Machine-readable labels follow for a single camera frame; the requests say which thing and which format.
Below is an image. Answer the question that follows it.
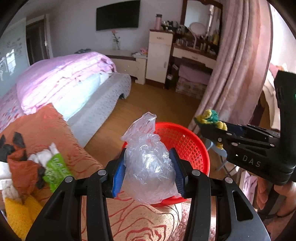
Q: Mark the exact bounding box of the low white tv cabinet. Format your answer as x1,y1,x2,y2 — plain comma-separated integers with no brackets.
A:
97,49,147,85

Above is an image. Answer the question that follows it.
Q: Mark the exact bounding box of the floral pink bed sheet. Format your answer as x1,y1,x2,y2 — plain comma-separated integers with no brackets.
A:
0,85,25,132

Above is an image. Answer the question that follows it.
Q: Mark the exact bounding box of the orange crumpled bag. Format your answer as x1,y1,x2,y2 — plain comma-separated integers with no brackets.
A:
7,148,45,196

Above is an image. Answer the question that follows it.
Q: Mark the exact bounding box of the bed with grey cover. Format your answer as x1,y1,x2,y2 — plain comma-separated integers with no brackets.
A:
0,51,132,148

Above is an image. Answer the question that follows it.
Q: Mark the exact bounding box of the pink curtain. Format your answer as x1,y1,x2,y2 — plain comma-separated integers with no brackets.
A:
195,1,273,125

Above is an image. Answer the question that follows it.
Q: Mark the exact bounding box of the dressing table mirror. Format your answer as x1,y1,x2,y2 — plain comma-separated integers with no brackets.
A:
180,1,223,36

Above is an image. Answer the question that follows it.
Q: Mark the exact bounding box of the purple cushioned stool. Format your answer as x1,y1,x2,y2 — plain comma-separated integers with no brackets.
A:
176,65,211,100

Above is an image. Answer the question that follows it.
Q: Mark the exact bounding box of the green yellow fuzzy sock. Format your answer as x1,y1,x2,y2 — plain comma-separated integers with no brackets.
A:
194,109,228,150

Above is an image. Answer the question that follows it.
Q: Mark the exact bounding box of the light blue plastic stool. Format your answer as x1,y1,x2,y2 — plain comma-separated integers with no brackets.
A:
205,139,234,179

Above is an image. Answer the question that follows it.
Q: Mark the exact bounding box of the pink quilt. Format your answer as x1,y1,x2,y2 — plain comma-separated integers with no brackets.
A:
16,52,116,115

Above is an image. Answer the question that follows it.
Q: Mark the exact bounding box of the clear plastic bag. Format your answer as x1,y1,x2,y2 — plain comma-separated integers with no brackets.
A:
120,111,179,204

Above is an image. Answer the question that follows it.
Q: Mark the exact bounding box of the yellow knitted cloth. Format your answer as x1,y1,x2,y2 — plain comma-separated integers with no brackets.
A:
4,196,43,240

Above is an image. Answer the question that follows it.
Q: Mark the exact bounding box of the person's right hand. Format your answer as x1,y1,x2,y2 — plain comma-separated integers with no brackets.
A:
274,181,296,217

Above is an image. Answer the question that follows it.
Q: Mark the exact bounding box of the white tall cabinet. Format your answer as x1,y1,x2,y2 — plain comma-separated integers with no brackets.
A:
145,30,173,84

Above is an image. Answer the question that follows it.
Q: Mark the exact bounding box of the orange rose patterned blanket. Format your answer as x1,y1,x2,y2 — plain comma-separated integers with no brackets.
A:
0,103,217,241

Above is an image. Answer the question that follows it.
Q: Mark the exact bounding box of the vase with flower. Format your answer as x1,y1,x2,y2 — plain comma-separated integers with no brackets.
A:
111,30,120,50

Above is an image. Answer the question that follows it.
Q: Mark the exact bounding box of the black crumpled plastic bag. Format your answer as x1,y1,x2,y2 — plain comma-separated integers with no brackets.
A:
1,132,27,163

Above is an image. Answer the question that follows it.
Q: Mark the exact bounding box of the dark wood dressing table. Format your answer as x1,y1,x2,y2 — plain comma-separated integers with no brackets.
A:
164,0,224,90

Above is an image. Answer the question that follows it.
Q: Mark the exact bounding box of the green snack wrapper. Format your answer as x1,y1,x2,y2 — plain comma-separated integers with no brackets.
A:
43,153,72,193

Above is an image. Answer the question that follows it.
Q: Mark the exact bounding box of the white paper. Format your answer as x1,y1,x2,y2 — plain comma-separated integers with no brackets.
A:
28,143,59,168

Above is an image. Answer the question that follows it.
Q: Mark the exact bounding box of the pink thermos bottle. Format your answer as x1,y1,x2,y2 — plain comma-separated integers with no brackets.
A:
154,14,162,30

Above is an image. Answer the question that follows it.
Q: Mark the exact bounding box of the red plastic mesh basket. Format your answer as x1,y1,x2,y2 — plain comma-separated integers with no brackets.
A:
122,121,211,205

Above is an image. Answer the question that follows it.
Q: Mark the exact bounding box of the black wall television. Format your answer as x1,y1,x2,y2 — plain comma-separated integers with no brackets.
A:
96,1,140,31

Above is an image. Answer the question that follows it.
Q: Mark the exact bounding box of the glass door wardrobe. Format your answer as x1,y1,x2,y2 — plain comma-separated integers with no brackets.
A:
0,18,30,96

